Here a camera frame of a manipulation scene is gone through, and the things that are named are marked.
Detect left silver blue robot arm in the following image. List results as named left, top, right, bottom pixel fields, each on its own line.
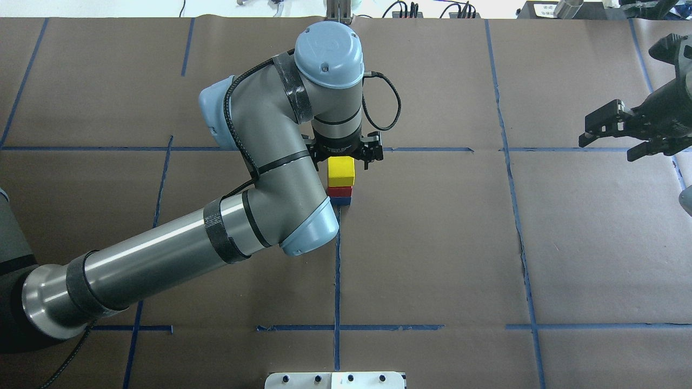
left=2, top=21, right=382, bottom=354

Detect aluminium frame post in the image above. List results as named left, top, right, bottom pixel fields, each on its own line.
left=324, top=0, right=353, bottom=25

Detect yellow cube block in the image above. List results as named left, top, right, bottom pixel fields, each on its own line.
left=327, top=157, right=356, bottom=187

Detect white mast base bracket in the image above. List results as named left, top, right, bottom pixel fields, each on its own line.
left=264, top=371, right=407, bottom=388

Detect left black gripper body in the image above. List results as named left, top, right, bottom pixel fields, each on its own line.
left=310, top=130, right=363, bottom=160

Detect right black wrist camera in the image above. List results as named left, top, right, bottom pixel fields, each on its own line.
left=648, top=33, right=691, bottom=79

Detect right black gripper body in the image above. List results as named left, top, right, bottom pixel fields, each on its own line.
left=630, top=76, right=691, bottom=142

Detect black power strip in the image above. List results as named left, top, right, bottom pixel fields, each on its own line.
left=379, top=1, right=481, bottom=19

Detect blue cube block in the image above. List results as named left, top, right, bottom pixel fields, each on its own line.
left=330, top=196, right=352, bottom=206

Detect red cube block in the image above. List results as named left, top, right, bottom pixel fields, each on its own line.
left=327, top=186, right=353, bottom=198

